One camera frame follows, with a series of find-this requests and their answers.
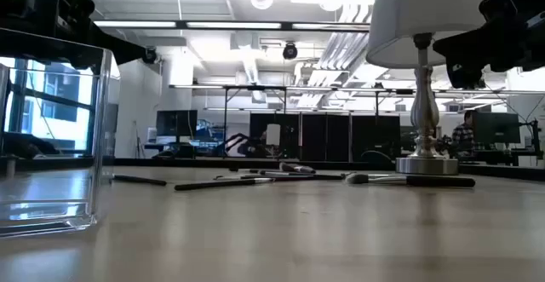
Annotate slim black makeup brush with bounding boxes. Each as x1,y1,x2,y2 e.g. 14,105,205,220
248,168,299,177

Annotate white shade silver table lamp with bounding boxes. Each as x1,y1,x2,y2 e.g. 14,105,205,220
365,0,487,176

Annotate thin black pencil left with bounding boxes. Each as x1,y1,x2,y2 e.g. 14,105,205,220
112,174,169,187

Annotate black computer monitor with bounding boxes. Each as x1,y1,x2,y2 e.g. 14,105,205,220
471,111,522,145
155,109,199,139

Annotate long ceiling light bar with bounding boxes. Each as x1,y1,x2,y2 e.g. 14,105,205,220
92,19,371,33

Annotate dark framed window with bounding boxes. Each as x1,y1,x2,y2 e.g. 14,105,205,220
0,55,97,156

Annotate silver capped cosmetic tube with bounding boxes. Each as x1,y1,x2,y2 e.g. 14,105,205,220
278,162,318,176

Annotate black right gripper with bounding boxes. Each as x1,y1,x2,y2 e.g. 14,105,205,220
433,0,545,89

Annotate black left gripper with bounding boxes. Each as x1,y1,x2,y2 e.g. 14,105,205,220
0,0,148,71

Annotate black metal frame stand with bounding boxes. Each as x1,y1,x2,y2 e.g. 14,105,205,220
221,83,289,159

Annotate clear acrylic organizer box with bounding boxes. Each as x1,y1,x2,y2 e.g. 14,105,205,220
0,26,122,239

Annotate black partition panels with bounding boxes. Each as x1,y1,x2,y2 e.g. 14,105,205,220
249,111,402,163

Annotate black ceiling camera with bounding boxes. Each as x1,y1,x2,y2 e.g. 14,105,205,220
141,46,159,66
282,42,299,61

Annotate large fluffy powder brush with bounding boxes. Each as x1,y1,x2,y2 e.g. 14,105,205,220
345,172,477,189

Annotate person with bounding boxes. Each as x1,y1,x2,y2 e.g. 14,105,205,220
450,109,476,154

